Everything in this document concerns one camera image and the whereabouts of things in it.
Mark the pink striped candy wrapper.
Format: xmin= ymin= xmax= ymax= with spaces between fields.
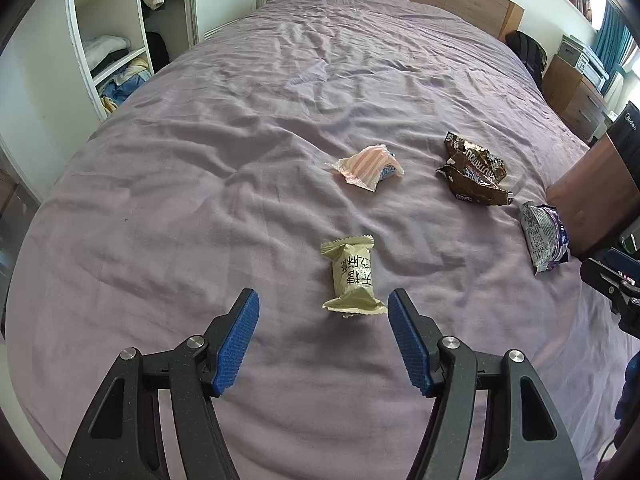
xmin=324 ymin=144 xmax=405 ymax=192

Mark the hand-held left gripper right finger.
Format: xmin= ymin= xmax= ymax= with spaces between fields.
xmin=388 ymin=288 xmax=583 ymax=480

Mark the black backpack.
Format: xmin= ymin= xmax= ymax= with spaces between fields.
xmin=505 ymin=31 xmax=548 ymax=86

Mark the white wardrobe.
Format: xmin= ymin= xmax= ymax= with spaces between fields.
xmin=65 ymin=0 xmax=291 ymax=121

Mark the bed with purple sheet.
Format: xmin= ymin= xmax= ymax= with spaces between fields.
xmin=0 ymin=0 xmax=640 ymax=480

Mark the brown snack packet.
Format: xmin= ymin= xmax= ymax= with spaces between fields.
xmin=435 ymin=131 xmax=515 ymax=207

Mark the folded clothes pile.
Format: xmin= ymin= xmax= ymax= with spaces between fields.
xmin=82 ymin=35 xmax=153 ymax=111

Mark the grey printer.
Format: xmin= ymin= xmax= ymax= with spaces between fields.
xmin=556 ymin=35 xmax=611 ymax=93

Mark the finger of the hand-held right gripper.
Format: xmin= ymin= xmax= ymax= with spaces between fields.
xmin=606 ymin=247 xmax=640 ymax=281
xmin=580 ymin=257 xmax=640 ymax=316

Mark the teal curtain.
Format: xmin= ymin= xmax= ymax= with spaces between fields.
xmin=595 ymin=0 xmax=638 ymax=111

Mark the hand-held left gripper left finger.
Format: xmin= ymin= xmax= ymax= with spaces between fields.
xmin=60 ymin=288 xmax=261 ymax=480

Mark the wooden nightstand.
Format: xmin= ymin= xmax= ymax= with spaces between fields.
xmin=542 ymin=55 xmax=608 ymax=143

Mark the beige candy packet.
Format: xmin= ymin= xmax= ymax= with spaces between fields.
xmin=320 ymin=235 xmax=388 ymax=317

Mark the blue grey snack packet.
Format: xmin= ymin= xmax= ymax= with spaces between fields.
xmin=518 ymin=201 xmax=571 ymax=277

